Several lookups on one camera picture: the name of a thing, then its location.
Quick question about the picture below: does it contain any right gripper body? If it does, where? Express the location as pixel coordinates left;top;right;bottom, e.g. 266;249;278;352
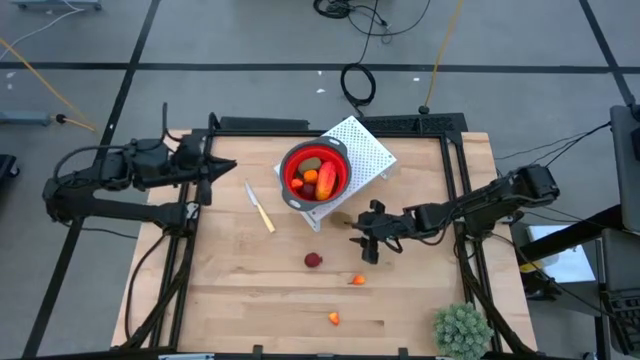
360;199;420;266

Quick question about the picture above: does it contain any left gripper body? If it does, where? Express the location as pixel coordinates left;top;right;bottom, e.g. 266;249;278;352
168;131;213;208

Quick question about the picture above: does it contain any red orange toy mango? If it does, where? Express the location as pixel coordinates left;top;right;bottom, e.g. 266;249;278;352
314;160;338;202

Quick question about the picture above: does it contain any red collapsible bowl grey rim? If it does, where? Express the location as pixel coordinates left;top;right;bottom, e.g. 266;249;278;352
278;135;353;213

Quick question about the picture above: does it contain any black rectangular box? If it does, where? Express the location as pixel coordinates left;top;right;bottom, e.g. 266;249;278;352
218;115;311;132

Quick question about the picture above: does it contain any white perforated metal riser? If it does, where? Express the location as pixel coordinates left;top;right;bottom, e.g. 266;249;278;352
273;115;398;234

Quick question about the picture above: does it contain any black perforated box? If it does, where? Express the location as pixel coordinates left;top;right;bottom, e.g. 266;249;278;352
357;112;469;134

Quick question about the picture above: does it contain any green artificial plant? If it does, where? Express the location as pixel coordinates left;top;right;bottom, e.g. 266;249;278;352
432;302;495;360

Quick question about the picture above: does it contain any black diagonal beam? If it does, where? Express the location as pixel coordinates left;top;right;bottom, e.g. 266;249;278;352
517;204;626;261

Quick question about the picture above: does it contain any white sheet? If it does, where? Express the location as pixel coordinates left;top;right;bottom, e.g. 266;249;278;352
527;224;596;285

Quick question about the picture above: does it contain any grey metal floor bar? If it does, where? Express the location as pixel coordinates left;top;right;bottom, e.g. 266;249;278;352
0;110;54;126

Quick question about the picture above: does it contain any black floor stand foot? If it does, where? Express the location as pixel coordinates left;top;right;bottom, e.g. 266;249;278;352
0;153;21;181

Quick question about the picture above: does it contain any grey metal floor base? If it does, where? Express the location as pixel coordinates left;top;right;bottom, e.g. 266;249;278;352
10;0;103;11

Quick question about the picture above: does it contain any grey cabinet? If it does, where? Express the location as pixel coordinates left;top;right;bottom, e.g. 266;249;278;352
608;103;640;234

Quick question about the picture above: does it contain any black keyboard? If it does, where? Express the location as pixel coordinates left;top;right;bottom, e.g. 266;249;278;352
602;289;640;356

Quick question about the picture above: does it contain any knife with cream handle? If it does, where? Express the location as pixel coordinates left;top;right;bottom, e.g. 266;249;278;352
244;182;277;234

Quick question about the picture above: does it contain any black aluminium rig frame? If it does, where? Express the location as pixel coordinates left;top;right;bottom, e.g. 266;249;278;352
110;112;539;360

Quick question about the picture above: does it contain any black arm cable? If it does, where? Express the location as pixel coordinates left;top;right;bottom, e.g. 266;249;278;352
123;232;169;344

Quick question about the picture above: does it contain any black coiled floor cable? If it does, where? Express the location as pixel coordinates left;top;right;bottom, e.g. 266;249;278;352
339;0;381;117

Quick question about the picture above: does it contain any yellow hanging cable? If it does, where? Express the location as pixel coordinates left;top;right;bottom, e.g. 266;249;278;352
418;0;466;115
0;37;97;134

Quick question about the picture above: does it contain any black cable bundle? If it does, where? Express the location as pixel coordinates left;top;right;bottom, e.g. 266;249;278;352
312;0;432;39

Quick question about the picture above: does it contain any white floor cable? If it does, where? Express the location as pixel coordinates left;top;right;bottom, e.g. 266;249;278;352
0;7;84;49

